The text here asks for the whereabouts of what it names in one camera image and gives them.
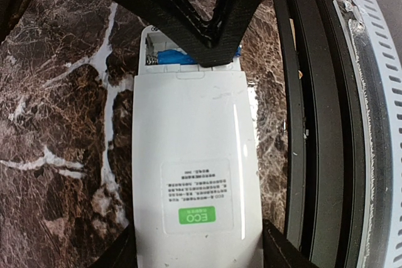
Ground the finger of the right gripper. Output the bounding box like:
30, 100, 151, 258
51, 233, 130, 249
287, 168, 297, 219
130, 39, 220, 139
112, 0, 220, 67
207, 0, 262, 67

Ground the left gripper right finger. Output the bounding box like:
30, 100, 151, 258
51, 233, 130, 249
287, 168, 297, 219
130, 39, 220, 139
263, 220, 317, 268

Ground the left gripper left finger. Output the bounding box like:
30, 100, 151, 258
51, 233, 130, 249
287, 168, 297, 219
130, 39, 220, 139
89, 226, 138, 268

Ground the blue battery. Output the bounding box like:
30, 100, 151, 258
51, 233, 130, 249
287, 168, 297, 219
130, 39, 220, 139
156, 50, 197, 65

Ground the white remote control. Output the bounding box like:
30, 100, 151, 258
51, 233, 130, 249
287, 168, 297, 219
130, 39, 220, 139
132, 26, 264, 267

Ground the black front table rail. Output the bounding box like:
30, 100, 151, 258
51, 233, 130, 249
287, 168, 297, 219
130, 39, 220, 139
274, 0, 367, 267

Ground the white slotted cable duct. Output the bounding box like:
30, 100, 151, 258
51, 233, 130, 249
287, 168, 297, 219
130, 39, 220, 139
333, 0, 401, 267

